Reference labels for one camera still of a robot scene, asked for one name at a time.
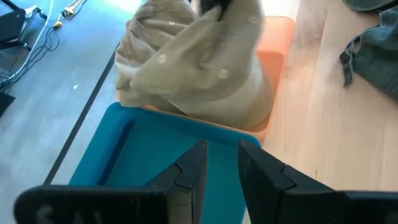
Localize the black floor cable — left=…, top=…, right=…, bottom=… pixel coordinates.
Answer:
left=0, top=24, right=62, bottom=93

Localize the dark grey cap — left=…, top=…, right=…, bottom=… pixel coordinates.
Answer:
left=338, top=6, right=398, bottom=100
left=341, top=0, right=398, bottom=12

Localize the orange plastic bin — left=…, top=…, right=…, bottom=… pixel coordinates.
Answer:
left=115, top=16, right=295, bottom=144

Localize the blue plastic bin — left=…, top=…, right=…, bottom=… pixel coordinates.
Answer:
left=68, top=101, right=262, bottom=224

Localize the beige cap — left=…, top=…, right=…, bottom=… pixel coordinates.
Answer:
left=114, top=0, right=275, bottom=131

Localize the white power strip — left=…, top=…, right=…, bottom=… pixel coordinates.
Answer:
left=60, top=0, right=86, bottom=18

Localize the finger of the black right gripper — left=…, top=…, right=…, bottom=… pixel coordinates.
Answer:
left=219, top=0, right=233, bottom=22
left=200, top=0, right=221, bottom=15

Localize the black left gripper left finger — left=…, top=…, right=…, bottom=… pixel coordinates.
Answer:
left=14, top=139, right=209, bottom=224

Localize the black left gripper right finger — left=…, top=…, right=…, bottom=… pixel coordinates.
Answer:
left=238, top=139, right=398, bottom=224

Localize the black desk leg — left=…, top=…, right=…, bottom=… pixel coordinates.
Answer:
left=0, top=0, right=47, bottom=52

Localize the white floor cable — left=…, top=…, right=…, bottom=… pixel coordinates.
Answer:
left=0, top=0, right=54, bottom=85

